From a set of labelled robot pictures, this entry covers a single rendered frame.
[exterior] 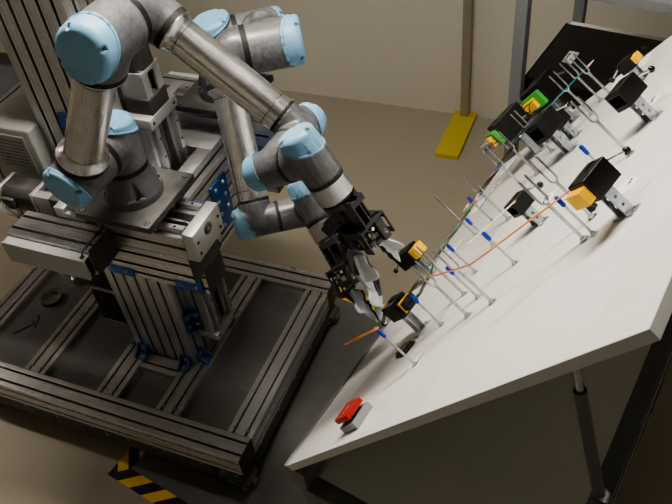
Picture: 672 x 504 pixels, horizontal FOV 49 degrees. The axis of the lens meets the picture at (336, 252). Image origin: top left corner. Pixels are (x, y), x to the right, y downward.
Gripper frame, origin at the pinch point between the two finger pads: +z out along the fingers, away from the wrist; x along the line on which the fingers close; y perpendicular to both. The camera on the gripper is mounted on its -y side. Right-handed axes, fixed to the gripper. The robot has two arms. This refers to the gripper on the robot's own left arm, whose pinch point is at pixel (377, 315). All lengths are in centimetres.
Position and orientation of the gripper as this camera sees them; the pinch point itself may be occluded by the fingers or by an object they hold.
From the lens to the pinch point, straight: 167.7
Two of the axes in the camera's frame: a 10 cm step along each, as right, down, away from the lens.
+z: 4.8, 8.7, -0.8
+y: -3.3, 1.0, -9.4
